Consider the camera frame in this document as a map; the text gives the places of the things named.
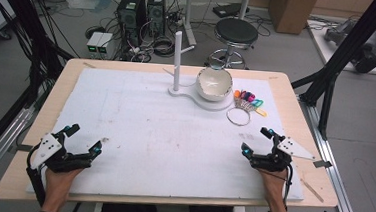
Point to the white bowl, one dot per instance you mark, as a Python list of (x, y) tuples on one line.
[(213, 82)]

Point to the black round stool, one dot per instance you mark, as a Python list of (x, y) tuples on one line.
[(236, 31)]

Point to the beige tape strip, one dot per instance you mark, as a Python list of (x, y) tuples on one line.
[(313, 191)]

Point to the grey tape piece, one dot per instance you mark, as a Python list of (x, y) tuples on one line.
[(322, 164)]

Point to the person's left hand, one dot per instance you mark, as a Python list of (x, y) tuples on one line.
[(58, 183)]

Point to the wooden table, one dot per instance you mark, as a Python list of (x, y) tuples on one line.
[(317, 182)]

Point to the black metal frame strut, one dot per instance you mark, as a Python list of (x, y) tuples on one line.
[(343, 50)]

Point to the black flat case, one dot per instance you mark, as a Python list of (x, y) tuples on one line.
[(229, 9)]

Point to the key bunch with coloured tags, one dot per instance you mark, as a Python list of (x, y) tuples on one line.
[(247, 101)]

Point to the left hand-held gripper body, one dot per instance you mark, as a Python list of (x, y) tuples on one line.
[(55, 158)]

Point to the clear plastic bag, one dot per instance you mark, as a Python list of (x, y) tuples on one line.
[(83, 0)]

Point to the white cloth mat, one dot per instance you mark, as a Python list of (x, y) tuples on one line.
[(159, 150)]

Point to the white power supply box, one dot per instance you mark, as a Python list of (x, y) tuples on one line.
[(105, 44), (93, 42)]

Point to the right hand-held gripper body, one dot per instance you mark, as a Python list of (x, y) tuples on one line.
[(277, 157)]

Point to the grey machine on platform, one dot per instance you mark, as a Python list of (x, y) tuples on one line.
[(370, 52)]

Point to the black computer tower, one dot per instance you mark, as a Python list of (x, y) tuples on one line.
[(156, 12), (130, 11)]

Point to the cardboard box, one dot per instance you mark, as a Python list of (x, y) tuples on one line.
[(293, 11)]

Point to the white platform board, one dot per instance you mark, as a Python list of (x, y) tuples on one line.
[(323, 48)]

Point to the person's right hand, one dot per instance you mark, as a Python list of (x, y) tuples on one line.
[(273, 188)]

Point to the white stand with post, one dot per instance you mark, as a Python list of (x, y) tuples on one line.
[(177, 58)]

